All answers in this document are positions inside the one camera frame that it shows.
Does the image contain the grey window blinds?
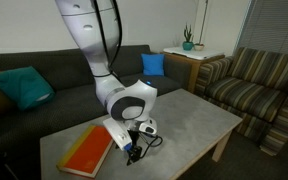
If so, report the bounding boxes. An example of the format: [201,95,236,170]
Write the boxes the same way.
[237,0,288,56]

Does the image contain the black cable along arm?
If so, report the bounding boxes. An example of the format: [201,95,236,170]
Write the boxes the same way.
[91,0,124,79]

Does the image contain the black looped camera cable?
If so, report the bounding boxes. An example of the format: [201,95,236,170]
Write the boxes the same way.
[138,131,164,160]

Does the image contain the red book with yellow spine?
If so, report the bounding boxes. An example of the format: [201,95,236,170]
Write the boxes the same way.
[56,124,114,179]

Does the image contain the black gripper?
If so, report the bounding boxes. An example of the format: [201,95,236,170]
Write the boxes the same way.
[126,129,144,167]

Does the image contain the wooden side table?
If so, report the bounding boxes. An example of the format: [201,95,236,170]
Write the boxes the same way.
[160,49,226,94]

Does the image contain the thin floor lamp pole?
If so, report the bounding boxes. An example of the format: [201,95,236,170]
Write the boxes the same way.
[198,0,210,46]

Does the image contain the striped armchair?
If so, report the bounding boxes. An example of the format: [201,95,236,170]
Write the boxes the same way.
[194,46,288,157]

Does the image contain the small white plant pot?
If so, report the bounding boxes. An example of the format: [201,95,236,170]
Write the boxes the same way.
[193,43,206,52]

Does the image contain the teal pillow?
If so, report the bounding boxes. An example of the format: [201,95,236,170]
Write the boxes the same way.
[0,65,56,113]

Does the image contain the wooden table leg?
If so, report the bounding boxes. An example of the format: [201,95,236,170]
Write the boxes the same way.
[211,130,233,163]

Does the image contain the dark grey fabric sofa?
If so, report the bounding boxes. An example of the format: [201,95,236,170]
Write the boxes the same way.
[0,44,193,180]

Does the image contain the blue square pillow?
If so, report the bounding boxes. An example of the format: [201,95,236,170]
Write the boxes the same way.
[140,53,166,77]

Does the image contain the teal pot with plant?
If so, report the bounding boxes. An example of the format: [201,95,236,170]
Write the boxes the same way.
[182,23,195,52]

